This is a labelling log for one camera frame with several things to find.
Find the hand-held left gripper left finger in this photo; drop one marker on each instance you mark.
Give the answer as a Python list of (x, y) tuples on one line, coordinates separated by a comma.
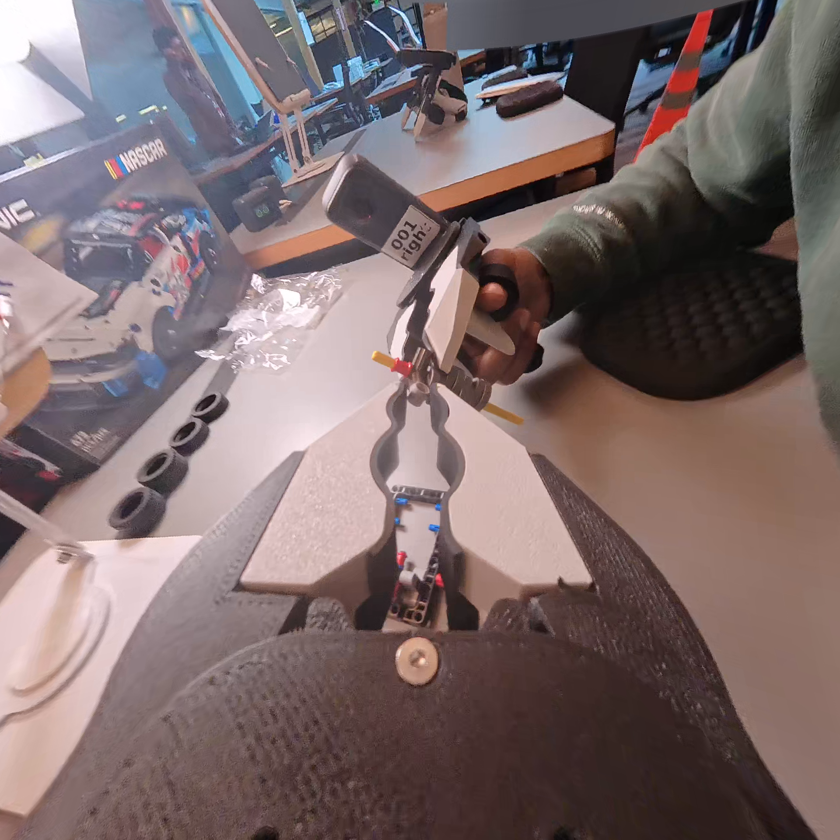
[(315, 518)]

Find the orange traffic cone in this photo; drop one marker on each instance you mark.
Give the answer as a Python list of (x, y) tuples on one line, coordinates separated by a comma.
[(676, 92)]

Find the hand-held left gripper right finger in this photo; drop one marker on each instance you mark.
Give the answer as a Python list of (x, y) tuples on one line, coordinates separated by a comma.
[(518, 518)]

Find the black lego frame assembly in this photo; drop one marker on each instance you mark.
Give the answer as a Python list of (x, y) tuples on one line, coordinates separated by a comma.
[(420, 558)]

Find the person's right hand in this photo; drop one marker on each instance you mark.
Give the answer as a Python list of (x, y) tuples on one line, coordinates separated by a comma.
[(535, 295)]

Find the orange edged table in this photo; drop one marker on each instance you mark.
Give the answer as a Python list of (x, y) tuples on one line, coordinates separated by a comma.
[(512, 151)]

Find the dark background equipment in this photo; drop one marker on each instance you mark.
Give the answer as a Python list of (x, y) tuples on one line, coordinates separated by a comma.
[(430, 92)]

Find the black mesh chair seat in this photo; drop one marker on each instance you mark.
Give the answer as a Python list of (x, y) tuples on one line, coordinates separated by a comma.
[(695, 328)]

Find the black oblong pouch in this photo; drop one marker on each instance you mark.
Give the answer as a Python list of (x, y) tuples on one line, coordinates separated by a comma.
[(528, 100)]

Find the wooden easel stand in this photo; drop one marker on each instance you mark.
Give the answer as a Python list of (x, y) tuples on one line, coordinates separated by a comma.
[(289, 111)]

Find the clear plastic bag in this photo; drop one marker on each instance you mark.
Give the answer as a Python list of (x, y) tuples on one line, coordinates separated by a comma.
[(275, 321)]

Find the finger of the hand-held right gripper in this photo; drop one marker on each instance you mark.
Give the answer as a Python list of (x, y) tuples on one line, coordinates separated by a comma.
[(407, 334), (453, 308)]

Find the person's right forearm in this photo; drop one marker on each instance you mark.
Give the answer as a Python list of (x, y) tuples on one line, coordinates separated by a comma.
[(689, 164)]

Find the black equipment case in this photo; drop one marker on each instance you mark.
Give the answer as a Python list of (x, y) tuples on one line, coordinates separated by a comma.
[(259, 205)]

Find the yellow lego axle assembly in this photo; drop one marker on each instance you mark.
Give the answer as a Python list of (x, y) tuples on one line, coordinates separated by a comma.
[(472, 390)]

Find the black lego set box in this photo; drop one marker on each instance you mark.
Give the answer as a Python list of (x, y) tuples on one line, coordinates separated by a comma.
[(131, 262)]

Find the white book stand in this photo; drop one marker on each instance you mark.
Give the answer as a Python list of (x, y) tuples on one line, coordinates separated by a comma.
[(131, 623)]

